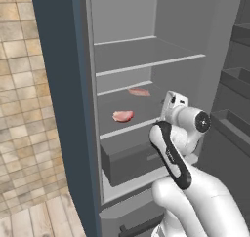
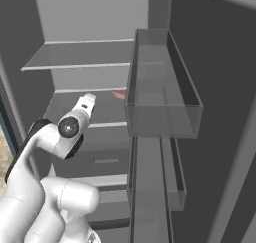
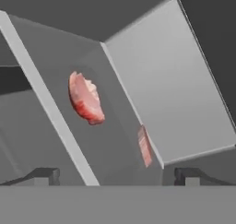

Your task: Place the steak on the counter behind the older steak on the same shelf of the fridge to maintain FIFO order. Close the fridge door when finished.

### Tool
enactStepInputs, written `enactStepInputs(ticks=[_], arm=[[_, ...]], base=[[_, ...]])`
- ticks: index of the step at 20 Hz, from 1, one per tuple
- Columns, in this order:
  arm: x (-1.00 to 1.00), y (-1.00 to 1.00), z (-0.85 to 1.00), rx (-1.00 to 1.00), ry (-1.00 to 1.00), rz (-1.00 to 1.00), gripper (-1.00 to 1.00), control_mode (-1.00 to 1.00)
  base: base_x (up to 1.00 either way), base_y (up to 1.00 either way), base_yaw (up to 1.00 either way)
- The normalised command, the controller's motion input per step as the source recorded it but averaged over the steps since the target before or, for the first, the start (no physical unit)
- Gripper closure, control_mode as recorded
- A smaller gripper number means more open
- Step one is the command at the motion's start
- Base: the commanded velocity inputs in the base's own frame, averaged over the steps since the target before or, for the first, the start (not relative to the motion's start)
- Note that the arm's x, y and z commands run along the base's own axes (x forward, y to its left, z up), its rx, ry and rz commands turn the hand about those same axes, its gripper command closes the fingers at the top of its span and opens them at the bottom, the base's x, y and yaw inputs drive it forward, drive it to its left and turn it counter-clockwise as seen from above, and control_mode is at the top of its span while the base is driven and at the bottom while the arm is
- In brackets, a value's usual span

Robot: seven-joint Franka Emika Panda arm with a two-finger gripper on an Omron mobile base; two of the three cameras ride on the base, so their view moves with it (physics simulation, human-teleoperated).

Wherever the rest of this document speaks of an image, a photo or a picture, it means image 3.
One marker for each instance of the grey fridge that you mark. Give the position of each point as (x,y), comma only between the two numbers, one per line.
(21,132)

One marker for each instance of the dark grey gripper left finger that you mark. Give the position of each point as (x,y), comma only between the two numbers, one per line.
(46,173)

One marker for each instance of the pink raw steak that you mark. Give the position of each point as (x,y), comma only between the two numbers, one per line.
(86,99)

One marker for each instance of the grey fridge shelf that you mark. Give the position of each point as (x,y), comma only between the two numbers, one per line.
(116,135)

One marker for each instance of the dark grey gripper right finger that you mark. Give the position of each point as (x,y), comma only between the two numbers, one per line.
(184,173)

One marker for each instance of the light grey fridge door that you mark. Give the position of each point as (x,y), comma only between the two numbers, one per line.
(172,86)

